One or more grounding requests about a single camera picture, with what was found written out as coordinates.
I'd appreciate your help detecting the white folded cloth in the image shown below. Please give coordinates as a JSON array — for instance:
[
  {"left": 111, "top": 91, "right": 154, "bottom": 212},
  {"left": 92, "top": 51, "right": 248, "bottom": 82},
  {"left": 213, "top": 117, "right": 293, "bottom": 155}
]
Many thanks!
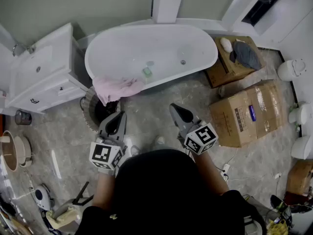
[{"left": 220, "top": 37, "right": 233, "bottom": 53}]

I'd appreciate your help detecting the grey chair with black legs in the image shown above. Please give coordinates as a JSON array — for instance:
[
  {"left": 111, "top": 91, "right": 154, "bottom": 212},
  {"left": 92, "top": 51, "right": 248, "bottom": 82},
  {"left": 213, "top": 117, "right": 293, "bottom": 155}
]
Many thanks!
[{"left": 52, "top": 181, "right": 95, "bottom": 231}]

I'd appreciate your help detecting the person's right forearm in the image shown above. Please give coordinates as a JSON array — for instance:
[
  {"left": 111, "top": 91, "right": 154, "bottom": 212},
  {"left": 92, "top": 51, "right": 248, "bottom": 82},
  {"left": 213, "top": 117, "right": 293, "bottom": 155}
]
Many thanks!
[{"left": 192, "top": 152, "right": 230, "bottom": 196}]

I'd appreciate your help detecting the white round floor appliance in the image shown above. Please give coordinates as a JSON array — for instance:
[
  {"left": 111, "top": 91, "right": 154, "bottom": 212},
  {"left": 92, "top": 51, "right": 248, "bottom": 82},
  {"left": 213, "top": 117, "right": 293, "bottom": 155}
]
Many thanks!
[{"left": 33, "top": 183, "right": 52, "bottom": 212}]

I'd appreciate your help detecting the chrome faucet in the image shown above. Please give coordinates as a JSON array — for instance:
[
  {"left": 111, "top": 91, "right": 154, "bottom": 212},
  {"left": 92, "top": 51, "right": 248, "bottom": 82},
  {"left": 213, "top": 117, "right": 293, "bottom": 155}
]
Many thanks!
[{"left": 12, "top": 42, "right": 36, "bottom": 57}]

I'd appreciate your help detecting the person's left forearm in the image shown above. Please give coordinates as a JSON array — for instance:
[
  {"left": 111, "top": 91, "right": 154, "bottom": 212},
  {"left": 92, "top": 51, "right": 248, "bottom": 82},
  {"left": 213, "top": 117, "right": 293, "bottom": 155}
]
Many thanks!
[{"left": 92, "top": 171, "right": 117, "bottom": 212}]

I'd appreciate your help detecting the small brown cardboard box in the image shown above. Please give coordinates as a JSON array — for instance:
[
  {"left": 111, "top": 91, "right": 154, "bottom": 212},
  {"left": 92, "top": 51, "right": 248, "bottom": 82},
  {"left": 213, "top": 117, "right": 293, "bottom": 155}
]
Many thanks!
[{"left": 286, "top": 160, "right": 313, "bottom": 196}]

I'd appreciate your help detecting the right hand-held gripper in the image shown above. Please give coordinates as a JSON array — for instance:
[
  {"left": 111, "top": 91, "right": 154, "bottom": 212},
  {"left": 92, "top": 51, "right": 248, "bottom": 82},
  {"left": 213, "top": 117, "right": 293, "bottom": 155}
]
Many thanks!
[{"left": 169, "top": 103, "right": 219, "bottom": 156}]

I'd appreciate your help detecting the black mesh wastebasket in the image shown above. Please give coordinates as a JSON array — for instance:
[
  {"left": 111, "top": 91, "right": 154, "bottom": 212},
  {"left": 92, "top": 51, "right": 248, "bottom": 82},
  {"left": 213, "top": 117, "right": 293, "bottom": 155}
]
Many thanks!
[{"left": 14, "top": 109, "right": 33, "bottom": 126}]

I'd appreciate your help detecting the white vanity cabinet with sink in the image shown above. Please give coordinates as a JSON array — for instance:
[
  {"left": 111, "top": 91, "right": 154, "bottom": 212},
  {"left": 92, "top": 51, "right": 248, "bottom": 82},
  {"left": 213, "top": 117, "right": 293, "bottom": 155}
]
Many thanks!
[{"left": 4, "top": 22, "right": 89, "bottom": 115}]

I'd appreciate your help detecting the open brown cardboard box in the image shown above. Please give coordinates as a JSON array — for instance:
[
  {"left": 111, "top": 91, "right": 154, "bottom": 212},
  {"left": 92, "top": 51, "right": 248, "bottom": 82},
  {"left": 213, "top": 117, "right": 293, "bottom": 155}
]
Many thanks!
[{"left": 204, "top": 35, "right": 267, "bottom": 89}]

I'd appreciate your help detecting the person's right shoe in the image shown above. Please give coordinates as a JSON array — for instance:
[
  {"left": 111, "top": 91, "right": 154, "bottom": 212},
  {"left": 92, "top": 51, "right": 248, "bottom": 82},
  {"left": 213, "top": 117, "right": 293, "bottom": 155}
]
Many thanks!
[{"left": 152, "top": 136, "right": 167, "bottom": 152}]

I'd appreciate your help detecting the beige round basin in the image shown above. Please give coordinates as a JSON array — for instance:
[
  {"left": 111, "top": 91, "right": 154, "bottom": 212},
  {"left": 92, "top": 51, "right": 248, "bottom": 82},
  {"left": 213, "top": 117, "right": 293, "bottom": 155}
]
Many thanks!
[{"left": 0, "top": 130, "right": 33, "bottom": 172}]

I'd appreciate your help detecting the person's black shirt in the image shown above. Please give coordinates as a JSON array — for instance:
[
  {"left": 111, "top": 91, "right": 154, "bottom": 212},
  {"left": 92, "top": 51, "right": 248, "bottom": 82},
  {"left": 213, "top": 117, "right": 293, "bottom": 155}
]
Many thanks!
[{"left": 75, "top": 149, "right": 267, "bottom": 235}]

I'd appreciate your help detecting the pink cloth garment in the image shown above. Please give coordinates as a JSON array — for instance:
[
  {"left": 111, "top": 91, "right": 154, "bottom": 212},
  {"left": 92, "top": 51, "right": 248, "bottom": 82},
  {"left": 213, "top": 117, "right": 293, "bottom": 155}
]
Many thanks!
[{"left": 92, "top": 76, "right": 145, "bottom": 107}]

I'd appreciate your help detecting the taped brown cardboard box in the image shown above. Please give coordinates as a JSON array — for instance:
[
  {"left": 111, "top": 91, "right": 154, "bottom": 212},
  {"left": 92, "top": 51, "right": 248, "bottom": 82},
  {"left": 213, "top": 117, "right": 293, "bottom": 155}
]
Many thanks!
[{"left": 245, "top": 79, "right": 289, "bottom": 140}]

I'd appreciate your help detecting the beige towel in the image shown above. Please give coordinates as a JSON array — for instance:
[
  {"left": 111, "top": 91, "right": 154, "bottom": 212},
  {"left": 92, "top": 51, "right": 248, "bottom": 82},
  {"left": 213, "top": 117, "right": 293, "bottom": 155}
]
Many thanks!
[{"left": 45, "top": 206, "right": 79, "bottom": 230}]

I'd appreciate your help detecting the white bathtub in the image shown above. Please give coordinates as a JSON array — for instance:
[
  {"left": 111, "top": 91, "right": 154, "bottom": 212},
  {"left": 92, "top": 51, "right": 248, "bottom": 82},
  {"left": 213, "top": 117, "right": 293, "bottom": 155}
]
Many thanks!
[{"left": 84, "top": 23, "right": 219, "bottom": 92}]

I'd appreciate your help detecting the pale wristband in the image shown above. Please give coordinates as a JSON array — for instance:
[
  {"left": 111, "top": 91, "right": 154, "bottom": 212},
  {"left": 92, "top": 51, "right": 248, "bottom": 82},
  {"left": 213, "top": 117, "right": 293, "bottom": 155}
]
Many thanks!
[{"left": 97, "top": 165, "right": 117, "bottom": 177}]

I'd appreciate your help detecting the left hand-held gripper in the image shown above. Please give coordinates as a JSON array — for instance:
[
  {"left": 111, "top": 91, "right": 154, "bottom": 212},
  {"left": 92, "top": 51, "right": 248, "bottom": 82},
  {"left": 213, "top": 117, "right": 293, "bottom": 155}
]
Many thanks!
[{"left": 89, "top": 110, "right": 128, "bottom": 171}]

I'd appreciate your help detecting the grey folded cloth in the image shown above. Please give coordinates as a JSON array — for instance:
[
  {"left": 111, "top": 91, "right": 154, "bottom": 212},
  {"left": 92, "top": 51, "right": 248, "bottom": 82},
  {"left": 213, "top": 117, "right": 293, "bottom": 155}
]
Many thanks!
[{"left": 229, "top": 40, "right": 263, "bottom": 71}]

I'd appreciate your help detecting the round laundry basket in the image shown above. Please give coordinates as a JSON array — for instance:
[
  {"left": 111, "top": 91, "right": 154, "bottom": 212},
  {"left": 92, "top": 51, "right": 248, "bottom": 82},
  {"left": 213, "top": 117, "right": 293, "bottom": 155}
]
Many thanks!
[{"left": 81, "top": 87, "right": 123, "bottom": 133}]

